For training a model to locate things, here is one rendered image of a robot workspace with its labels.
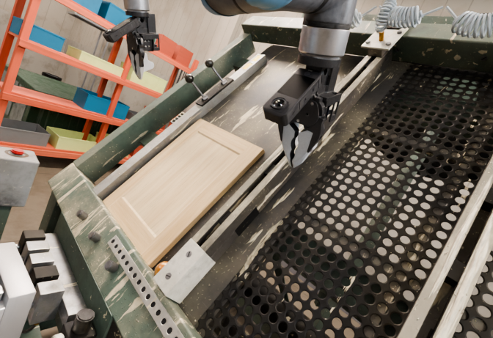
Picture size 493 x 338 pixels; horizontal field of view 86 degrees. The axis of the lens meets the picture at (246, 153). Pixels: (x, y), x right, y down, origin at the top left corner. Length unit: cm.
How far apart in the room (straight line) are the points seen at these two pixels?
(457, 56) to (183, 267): 105
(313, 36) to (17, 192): 111
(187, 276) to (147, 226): 26
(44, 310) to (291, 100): 80
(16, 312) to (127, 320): 27
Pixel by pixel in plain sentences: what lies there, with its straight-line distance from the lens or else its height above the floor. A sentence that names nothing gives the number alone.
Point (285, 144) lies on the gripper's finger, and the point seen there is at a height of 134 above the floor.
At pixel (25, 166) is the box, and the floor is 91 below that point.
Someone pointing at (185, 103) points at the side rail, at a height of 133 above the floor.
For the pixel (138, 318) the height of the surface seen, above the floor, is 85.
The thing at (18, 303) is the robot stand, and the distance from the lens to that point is 55.
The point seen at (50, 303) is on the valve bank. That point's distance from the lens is 93.
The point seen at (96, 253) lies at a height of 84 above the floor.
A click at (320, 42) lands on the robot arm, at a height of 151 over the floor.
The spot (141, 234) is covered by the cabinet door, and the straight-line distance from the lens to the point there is 89.
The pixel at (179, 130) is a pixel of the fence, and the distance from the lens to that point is 114.
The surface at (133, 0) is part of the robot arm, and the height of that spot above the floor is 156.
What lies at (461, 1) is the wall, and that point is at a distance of 356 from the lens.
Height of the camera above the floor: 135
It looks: 6 degrees down
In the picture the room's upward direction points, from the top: 23 degrees clockwise
